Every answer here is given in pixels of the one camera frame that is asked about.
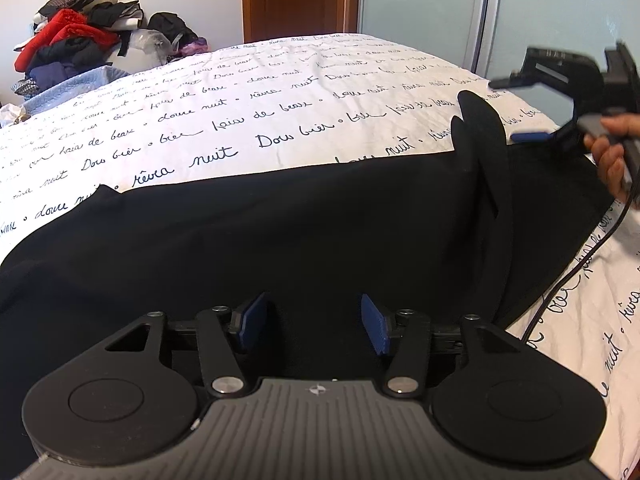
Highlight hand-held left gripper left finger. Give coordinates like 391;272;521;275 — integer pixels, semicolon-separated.
105;292;273;397

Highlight person's right hand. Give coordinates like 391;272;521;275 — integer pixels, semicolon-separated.
589;112;640;207

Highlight black pants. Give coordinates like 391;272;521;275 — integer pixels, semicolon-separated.
0;90;618;480

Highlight light blue quilted blanket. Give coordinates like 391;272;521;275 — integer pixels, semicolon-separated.
22;64;132;117

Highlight pile of clothes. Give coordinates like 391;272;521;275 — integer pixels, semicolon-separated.
14;0;146;96

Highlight frosted glass sliding wardrobe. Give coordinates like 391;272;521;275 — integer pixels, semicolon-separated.
357;0;640;126

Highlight white crumpled plastic bag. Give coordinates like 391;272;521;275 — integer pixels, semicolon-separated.
0;102;28;130

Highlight black bag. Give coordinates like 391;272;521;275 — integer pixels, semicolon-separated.
147;11;201;48

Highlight clear plastic bag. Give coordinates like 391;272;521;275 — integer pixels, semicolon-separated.
119;29;177;68

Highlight purple plastic bag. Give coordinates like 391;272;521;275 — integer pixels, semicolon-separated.
177;36;209;59

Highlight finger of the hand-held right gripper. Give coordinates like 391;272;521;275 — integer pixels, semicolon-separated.
489;72;540;93
511;122;582;155

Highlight white script-printed bedspread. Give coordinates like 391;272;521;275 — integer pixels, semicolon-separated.
0;32;640;480

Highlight black cable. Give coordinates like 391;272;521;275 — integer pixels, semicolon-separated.
520;194;635;342

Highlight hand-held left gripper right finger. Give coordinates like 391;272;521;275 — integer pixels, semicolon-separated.
360;292;523;397

